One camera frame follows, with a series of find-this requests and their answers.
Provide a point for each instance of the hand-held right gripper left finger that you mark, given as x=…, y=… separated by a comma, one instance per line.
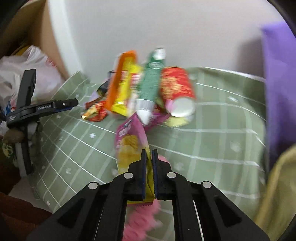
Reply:
x=144, y=171

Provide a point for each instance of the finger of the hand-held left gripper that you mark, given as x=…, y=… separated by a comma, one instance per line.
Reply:
x=60, y=105

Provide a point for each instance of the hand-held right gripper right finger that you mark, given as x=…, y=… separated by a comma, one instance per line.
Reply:
x=154, y=176

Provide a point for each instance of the pink potato chip packet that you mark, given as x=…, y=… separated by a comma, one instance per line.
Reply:
x=129, y=139

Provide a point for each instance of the small red snack packet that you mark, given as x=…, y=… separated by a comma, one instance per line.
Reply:
x=97, y=112

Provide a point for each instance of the orange and yellow snack packet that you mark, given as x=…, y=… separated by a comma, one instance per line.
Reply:
x=122, y=76

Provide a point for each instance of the yellow plastic bag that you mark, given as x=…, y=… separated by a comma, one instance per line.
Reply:
x=277, y=197

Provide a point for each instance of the white plastic bag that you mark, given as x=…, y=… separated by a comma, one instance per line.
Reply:
x=39, y=62

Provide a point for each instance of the pink caterpillar toy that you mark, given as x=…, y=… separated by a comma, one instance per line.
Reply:
x=138, y=220

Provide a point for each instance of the black object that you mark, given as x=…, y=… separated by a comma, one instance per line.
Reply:
x=104, y=87

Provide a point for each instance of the magenta snack packet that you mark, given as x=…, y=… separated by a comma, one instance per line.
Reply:
x=159, y=118

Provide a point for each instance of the green checked tablecloth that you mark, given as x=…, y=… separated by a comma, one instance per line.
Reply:
x=208, y=139

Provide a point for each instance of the cardboard box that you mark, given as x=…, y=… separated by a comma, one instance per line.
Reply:
x=34, y=23

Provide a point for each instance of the green tube with white cap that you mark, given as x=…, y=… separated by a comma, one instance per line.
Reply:
x=150, y=81

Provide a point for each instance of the red patterned can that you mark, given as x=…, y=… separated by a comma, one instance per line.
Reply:
x=175, y=85

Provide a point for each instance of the purple cloth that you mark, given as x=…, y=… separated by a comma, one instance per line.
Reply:
x=277, y=92

